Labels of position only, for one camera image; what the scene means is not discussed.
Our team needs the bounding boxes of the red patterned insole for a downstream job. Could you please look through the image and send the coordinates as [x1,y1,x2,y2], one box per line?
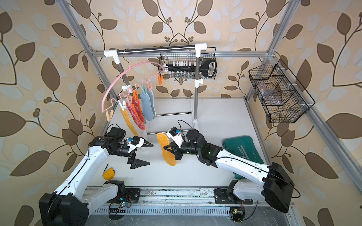
[126,96,146,131]

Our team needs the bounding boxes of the yellow fuzzy insole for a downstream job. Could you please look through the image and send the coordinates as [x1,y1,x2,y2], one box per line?
[156,132,178,167]
[120,107,138,136]

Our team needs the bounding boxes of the yellow tape measure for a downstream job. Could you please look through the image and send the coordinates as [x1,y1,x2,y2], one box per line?
[102,167,116,181]

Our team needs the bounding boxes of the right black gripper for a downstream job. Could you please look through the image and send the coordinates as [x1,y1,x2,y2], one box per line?
[164,140,201,160]

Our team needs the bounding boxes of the metal clothes rack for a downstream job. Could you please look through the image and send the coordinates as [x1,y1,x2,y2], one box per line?
[101,43,208,128]

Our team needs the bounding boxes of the pink clip hanger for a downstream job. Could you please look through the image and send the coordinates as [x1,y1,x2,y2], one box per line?
[101,60,165,122]

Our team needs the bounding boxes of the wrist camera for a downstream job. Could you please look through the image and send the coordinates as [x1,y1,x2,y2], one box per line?
[166,127,184,148]
[127,136,145,153]

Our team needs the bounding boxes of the grey blue insole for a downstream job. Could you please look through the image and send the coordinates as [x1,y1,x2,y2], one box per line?
[140,86,156,121]

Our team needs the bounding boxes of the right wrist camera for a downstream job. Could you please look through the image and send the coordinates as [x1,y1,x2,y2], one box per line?
[166,127,184,148]

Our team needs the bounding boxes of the side black wire basket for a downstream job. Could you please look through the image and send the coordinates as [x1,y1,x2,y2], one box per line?
[248,59,315,123]

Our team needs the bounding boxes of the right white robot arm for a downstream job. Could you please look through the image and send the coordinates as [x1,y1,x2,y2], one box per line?
[159,127,296,213]

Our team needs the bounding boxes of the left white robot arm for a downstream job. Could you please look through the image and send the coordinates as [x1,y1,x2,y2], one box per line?
[39,127,154,226]

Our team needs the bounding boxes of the green plastic tool case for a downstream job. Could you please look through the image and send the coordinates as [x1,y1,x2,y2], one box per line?
[222,136,264,164]

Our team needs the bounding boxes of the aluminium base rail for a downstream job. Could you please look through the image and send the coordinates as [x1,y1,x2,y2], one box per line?
[58,186,295,217]

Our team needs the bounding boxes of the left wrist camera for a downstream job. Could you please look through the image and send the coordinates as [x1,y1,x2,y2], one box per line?
[127,136,145,153]

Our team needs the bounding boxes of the back black wire basket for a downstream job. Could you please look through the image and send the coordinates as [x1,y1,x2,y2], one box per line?
[158,47,217,79]

